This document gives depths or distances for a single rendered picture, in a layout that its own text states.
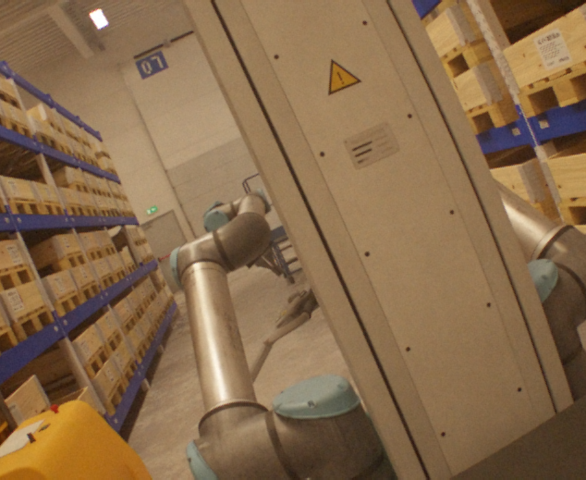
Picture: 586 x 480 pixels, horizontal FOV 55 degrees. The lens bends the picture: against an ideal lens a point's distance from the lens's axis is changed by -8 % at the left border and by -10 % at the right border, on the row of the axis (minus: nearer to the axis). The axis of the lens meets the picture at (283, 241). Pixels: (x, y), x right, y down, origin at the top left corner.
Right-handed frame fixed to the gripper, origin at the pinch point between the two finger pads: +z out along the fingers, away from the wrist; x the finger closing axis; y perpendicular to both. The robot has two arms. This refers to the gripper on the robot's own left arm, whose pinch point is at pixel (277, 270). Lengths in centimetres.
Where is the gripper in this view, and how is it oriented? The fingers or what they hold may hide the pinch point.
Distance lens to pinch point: 230.2
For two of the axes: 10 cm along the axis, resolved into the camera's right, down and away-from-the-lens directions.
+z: 7.3, 6.8, 1.0
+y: 1.0, 0.3, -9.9
